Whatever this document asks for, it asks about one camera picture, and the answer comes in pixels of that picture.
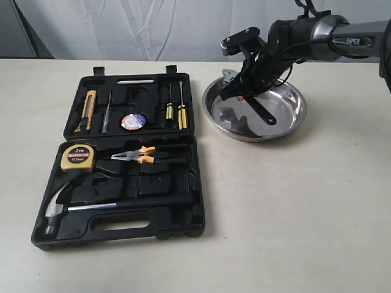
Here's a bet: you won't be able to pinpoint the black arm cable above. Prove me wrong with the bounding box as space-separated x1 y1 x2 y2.
244 0 382 92

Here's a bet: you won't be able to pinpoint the orange handled pliers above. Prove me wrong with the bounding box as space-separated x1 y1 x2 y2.
111 146 188 164

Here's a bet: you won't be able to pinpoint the white backdrop curtain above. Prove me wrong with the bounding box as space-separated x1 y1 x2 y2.
0 0 391 63

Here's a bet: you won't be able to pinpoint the yellow utility knife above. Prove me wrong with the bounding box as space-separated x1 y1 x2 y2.
74 90 97 132

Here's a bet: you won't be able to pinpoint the black plastic tool case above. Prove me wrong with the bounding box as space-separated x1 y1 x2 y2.
31 65 205 250

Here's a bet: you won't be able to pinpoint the black electrical tape roll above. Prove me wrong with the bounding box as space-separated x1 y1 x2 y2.
120 114 147 131

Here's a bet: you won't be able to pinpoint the round stainless steel tray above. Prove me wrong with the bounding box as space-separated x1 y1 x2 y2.
202 75 307 143

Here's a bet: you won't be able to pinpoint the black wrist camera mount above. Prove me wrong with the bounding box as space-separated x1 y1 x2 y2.
221 27 263 56

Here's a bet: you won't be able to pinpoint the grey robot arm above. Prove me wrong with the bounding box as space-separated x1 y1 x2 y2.
220 14 390 99

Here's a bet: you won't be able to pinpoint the yellow black screwdriver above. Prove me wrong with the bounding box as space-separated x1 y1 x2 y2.
178 81 188 130
166 84 174 120

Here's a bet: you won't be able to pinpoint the yellow black screwdriver right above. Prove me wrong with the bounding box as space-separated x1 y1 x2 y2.
178 81 188 130

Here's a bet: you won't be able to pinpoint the clear tester screwdriver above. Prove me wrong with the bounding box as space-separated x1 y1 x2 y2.
101 91 112 134

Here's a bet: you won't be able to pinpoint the yellow black screwdriver left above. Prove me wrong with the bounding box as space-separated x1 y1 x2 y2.
166 84 174 120

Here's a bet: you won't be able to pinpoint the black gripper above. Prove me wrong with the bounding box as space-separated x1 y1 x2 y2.
219 45 292 103

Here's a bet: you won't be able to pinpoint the steel claw hammer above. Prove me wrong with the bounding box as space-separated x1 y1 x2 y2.
44 182 194 235

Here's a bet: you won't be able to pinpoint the yellow measuring tape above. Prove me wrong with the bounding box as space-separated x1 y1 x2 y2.
60 144 95 172

